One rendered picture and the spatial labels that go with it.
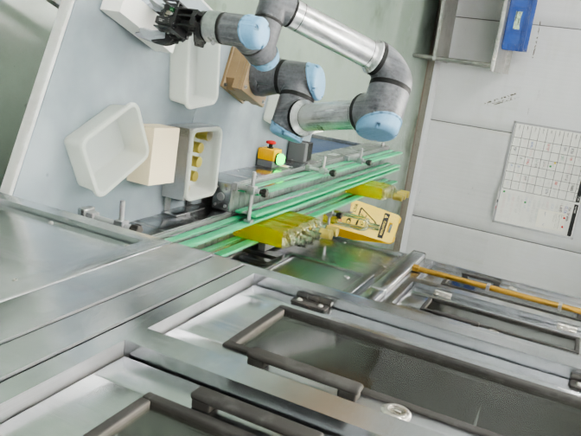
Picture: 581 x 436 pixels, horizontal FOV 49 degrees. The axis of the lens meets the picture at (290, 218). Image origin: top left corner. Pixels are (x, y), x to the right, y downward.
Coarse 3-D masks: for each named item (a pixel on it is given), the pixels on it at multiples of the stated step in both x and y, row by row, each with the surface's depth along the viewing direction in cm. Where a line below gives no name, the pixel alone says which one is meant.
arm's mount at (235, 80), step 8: (232, 48) 214; (232, 56) 213; (240, 56) 212; (232, 64) 213; (240, 64) 212; (248, 64) 210; (224, 72) 213; (232, 72) 212; (240, 72) 211; (248, 72) 211; (224, 80) 213; (232, 80) 213; (240, 80) 210; (248, 80) 212; (224, 88) 215; (232, 88) 215; (240, 88) 210; (248, 88) 213; (240, 96) 220; (248, 96) 216; (256, 96) 219; (256, 104) 224; (264, 104) 225
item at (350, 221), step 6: (336, 210) 295; (324, 216) 293; (342, 216) 289; (348, 216) 288; (354, 216) 288; (360, 216) 289; (330, 222) 292; (336, 222) 291; (342, 222) 290; (348, 222) 289; (354, 222) 287; (360, 222) 286; (366, 222) 286; (354, 228) 288; (360, 228) 287; (366, 228) 287; (372, 228) 286; (378, 228) 285
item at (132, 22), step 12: (108, 0) 154; (120, 0) 152; (132, 0) 155; (108, 12) 155; (120, 12) 152; (132, 12) 156; (144, 12) 160; (120, 24) 161; (132, 24) 159; (144, 24) 161; (156, 24) 165; (156, 48) 174; (168, 48) 172
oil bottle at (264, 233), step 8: (256, 224) 213; (264, 224) 214; (240, 232) 215; (248, 232) 214; (256, 232) 213; (264, 232) 211; (272, 232) 210; (280, 232) 209; (288, 232) 209; (256, 240) 213; (264, 240) 212; (272, 240) 210; (280, 240) 209; (288, 240) 209
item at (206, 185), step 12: (192, 132) 189; (216, 132) 203; (192, 144) 189; (204, 144) 206; (216, 144) 204; (204, 156) 206; (216, 156) 205; (192, 168) 205; (204, 168) 207; (216, 168) 206; (204, 180) 208; (216, 180) 207; (192, 192) 201; (204, 192) 204
